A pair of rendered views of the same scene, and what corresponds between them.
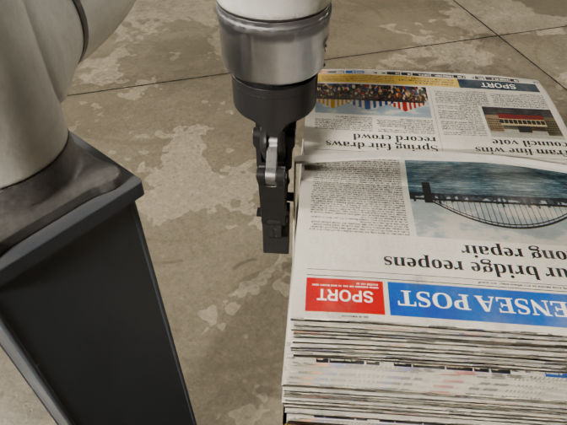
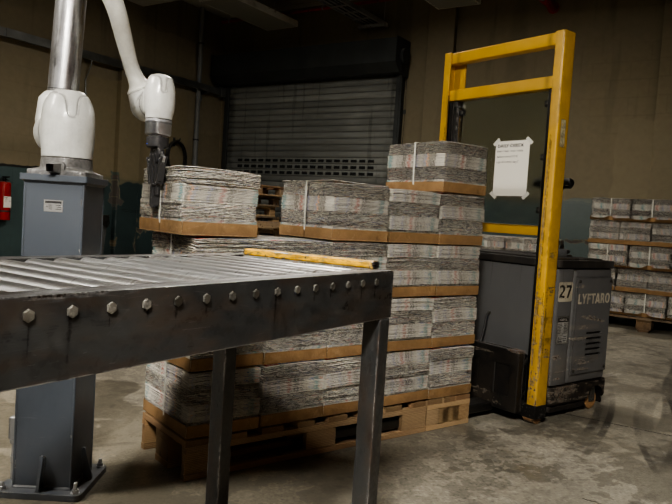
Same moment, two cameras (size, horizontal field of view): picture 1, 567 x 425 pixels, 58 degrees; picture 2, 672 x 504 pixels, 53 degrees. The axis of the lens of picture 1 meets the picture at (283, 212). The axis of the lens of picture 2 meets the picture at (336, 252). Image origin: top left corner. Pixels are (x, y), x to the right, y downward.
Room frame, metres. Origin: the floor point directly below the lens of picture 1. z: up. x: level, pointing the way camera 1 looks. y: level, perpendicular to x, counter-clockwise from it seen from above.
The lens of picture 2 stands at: (-1.76, 1.08, 0.93)
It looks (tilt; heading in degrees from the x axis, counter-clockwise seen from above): 3 degrees down; 318
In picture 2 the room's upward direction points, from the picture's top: 4 degrees clockwise
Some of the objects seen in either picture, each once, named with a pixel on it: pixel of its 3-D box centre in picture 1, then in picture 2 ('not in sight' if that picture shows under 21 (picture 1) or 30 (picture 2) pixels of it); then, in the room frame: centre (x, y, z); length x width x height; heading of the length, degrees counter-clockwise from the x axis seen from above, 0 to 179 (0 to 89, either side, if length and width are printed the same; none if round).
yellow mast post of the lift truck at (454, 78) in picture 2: not in sight; (444, 215); (0.62, -1.82, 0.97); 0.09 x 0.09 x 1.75; 86
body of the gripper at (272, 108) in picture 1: (275, 110); (157, 150); (0.40, 0.01, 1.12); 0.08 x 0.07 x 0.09; 176
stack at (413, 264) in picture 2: not in sight; (299, 339); (0.36, -0.64, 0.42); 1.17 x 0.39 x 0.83; 86
